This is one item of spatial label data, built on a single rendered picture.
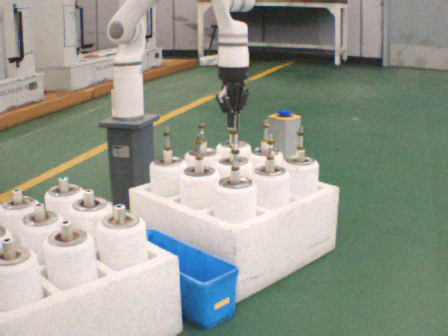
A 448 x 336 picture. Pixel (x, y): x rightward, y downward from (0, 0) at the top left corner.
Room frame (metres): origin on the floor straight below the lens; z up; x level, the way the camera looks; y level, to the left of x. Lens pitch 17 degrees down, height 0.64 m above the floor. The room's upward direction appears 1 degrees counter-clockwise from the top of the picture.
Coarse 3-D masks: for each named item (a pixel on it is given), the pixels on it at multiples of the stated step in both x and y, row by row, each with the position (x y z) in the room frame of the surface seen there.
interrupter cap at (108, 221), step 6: (108, 216) 0.95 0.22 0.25; (126, 216) 0.95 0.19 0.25; (132, 216) 0.95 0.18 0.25; (102, 222) 0.91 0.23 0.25; (108, 222) 0.92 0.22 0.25; (114, 222) 0.93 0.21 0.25; (126, 222) 0.93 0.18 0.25; (132, 222) 0.92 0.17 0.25; (138, 222) 0.92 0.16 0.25; (108, 228) 0.90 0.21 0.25; (114, 228) 0.89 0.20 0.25; (120, 228) 0.89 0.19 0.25
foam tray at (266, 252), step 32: (320, 192) 1.28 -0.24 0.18; (160, 224) 1.23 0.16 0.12; (192, 224) 1.14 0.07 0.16; (224, 224) 1.08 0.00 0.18; (256, 224) 1.09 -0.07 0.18; (288, 224) 1.16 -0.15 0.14; (320, 224) 1.26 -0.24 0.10; (224, 256) 1.07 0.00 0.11; (256, 256) 1.09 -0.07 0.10; (288, 256) 1.17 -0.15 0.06; (320, 256) 1.27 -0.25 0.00; (256, 288) 1.09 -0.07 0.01
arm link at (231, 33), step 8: (216, 0) 1.28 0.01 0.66; (224, 0) 1.27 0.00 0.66; (232, 0) 1.28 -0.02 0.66; (216, 8) 1.29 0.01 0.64; (224, 8) 1.27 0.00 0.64; (216, 16) 1.31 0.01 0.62; (224, 16) 1.28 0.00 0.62; (224, 24) 1.29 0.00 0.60; (232, 24) 1.28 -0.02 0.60; (240, 24) 1.29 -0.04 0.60; (224, 32) 1.29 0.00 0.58; (232, 32) 1.28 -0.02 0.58; (240, 32) 1.29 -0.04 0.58; (224, 40) 1.29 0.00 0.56; (232, 40) 1.28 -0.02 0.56; (240, 40) 1.29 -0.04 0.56
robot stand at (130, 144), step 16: (112, 128) 1.59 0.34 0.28; (128, 128) 1.56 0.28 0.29; (144, 128) 1.60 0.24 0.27; (112, 144) 1.59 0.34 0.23; (128, 144) 1.58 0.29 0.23; (144, 144) 1.60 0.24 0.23; (112, 160) 1.59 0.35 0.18; (128, 160) 1.58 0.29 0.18; (144, 160) 1.59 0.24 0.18; (112, 176) 1.60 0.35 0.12; (128, 176) 1.57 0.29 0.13; (144, 176) 1.59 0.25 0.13; (112, 192) 1.60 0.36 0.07; (128, 192) 1.58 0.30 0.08; (112, 208) 1.60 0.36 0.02; (128, 208) 1.58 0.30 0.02
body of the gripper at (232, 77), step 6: (246, 66) 1.30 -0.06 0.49; (222, 72) 1.29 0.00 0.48; (228, 72) 1.28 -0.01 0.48; (234, 72) 1.28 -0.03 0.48; (240, 72) 1.28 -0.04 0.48; (246, 72) 1.30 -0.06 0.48; (222, 78) 1.29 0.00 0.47; (228, 78) 1.28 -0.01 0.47; (234, 78) 1.28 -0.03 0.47; (240, 78) 1.28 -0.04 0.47; (246, 78) 1.30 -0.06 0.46; (222, 84) 1.29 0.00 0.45; (228, 84) 1.28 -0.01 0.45; (234, 84) 1.30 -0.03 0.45; (240, 84) 1.33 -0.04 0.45; (222, 90) 1.29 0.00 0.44; (228, 90) 1.28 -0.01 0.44; (228, 96) 1.29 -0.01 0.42
